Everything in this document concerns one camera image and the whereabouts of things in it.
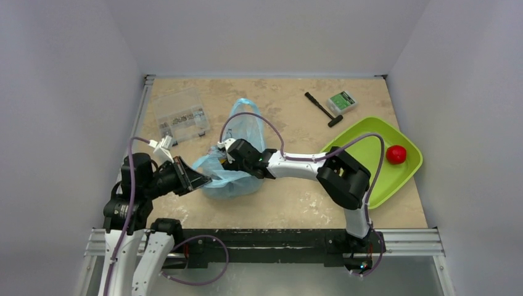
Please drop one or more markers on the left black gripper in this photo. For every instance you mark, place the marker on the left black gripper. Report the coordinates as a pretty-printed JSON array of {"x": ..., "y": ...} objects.
[{"x": 188, "y": 179}]

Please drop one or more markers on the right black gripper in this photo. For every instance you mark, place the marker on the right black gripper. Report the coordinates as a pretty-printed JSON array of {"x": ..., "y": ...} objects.
[{"x": 228, "y": 156}]

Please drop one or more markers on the blue plastic bag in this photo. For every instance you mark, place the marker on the blue plastic bag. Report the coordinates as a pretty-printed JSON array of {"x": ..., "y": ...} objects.
[{"x": 228, "y": 180}]

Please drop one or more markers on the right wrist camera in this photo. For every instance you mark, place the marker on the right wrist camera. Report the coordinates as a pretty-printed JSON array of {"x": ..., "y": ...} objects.
[{"x": 224, "y": 145}]

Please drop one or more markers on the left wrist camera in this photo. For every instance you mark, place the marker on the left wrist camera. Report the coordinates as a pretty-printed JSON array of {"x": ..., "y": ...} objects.
[{"x": 161, "y": 149}]

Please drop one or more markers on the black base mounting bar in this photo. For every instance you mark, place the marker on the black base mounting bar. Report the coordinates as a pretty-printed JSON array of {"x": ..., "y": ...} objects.
[{"x": 197, "y": 248}]

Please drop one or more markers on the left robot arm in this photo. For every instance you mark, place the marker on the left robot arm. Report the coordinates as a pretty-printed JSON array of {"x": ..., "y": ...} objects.
[{"x": 134, "y": 255}]

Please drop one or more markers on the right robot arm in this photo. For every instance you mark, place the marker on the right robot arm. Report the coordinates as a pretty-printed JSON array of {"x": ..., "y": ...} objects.
[{"x": 346, "y": 181}]

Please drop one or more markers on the black T-handle tool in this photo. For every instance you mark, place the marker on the black T-handle tool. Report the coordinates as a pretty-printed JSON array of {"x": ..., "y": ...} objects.
[{"x": 333, "y": 120}]

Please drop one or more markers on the red fake apple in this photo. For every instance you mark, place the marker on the red fake apple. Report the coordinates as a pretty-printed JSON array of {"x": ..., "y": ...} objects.
[{"x": 396, "y": 154}]

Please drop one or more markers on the clear plastic screw organizer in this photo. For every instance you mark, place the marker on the clear plastic screw organizer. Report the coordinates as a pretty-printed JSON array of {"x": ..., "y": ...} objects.
[{"x": 181, "y": 116}]

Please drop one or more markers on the green white small box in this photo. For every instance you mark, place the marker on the green white small box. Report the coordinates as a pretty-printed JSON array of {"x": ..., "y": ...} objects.
[{"x": 341, "y": 103}]

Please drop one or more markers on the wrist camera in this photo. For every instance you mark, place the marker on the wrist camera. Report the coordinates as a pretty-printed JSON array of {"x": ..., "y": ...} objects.
[
  {"x": 161, "y": 149},
  {"x": 224, "y": 145}
]

